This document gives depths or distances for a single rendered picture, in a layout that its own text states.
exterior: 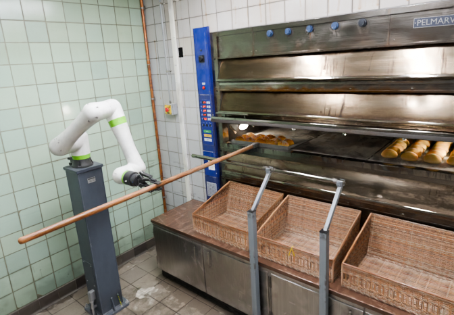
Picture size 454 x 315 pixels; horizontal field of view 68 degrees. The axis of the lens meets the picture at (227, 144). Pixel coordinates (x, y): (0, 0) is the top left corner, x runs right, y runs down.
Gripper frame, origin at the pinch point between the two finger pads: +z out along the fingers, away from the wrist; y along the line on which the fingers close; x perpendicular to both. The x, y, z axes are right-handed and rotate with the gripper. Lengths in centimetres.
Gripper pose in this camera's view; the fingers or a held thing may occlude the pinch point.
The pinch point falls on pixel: (156, 185)
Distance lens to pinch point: 202.2
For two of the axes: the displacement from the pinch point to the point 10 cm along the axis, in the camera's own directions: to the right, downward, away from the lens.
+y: 0.6, 9.7, 2.4
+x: -6.2, 2.2, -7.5
